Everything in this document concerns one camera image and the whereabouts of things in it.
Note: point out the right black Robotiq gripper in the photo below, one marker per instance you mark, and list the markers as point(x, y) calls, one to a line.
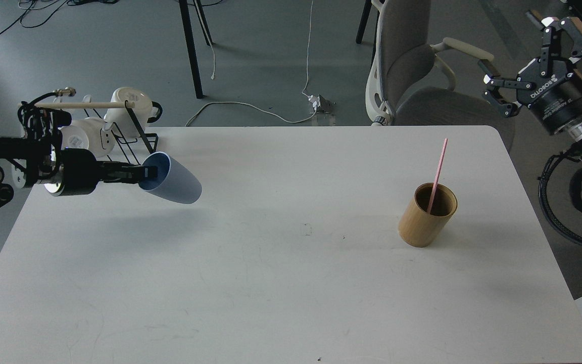
point(559, 98)

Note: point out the black table leg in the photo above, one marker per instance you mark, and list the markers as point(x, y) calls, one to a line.
point(191, 49)

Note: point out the blue plastic cup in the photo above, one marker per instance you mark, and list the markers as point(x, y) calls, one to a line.
point(172, 181)

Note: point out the grey office chair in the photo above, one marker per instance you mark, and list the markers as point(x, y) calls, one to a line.
point(410, 85)

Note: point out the wooden rod on rack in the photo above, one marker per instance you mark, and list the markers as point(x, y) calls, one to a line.
point(85, 105)

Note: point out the black wire mug rack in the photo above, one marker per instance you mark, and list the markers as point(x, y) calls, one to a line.
point(128, 125)

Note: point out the pink chopstick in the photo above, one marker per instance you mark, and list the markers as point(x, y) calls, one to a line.
point(435, 183)

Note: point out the bamboo wooden cup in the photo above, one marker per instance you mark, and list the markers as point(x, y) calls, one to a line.
point(421, 222)

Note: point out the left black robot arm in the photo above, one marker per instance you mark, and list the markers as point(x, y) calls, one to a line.
point(38, 157)

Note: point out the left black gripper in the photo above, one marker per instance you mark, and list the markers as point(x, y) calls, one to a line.
point(81, 172)

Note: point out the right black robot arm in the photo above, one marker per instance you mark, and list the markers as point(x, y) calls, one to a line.
point(560, 38)

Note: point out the white power adapter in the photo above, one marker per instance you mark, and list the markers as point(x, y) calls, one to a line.
point(315, 102)

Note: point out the white mug on rack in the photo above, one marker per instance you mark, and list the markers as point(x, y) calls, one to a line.
point(89, 133)

